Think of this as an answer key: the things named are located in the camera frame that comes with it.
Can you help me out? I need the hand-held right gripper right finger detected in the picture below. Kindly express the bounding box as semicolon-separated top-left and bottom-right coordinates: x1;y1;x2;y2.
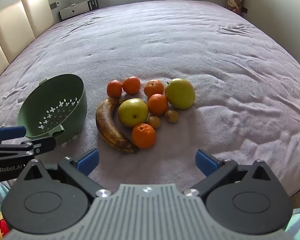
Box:
185;149;278;200

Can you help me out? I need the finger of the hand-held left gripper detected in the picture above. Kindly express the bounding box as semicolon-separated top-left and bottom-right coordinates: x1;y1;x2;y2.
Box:
0;136;57;165
0;126;27;142

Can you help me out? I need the green colander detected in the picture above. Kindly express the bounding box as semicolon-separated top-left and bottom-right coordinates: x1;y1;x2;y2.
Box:
17;74;88;145

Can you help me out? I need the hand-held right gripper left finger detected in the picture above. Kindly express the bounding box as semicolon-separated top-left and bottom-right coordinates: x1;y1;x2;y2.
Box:
16;149;113;202

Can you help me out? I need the brown overripe banana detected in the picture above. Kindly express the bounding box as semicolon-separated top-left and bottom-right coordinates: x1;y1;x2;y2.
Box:
96;97;139;154

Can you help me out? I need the orange mandarin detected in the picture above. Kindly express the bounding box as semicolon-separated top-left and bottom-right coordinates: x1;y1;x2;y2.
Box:
107;80;123;98
132;123;156;149
147;94;169;116
144;79;165;99
122;76;141;95

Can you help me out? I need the small brown round fruit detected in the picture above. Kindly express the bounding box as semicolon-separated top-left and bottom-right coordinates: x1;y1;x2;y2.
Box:
148;116;161;129
165;110;179;123

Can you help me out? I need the yellow-green pear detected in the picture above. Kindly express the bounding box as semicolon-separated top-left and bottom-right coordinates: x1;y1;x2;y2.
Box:
164;78;196;110

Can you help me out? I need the small yellow-green apple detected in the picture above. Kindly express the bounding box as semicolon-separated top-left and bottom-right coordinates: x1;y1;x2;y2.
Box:
118;98;149;127

